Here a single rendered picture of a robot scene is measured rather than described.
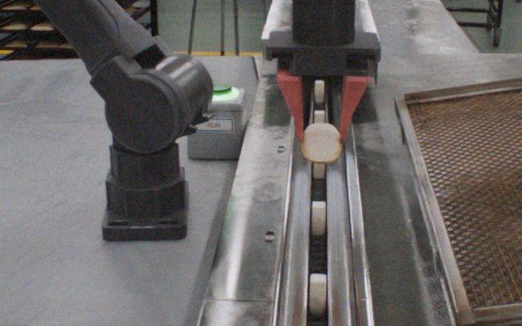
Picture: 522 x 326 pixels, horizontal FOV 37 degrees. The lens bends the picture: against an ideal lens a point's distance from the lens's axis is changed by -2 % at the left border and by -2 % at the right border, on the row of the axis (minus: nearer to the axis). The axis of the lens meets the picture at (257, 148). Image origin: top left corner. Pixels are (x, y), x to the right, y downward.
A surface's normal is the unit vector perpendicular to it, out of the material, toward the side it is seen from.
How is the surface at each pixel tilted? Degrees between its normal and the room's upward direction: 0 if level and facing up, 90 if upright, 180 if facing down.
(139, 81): 90
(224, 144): 90
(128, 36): 47
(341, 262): 0
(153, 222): 0
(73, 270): 0
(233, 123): 90
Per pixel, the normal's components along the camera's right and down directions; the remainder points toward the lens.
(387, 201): 0.00, -0.93
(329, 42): 0.06, 0.36
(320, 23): -0.21, 0.35
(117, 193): -0.59, 0.29
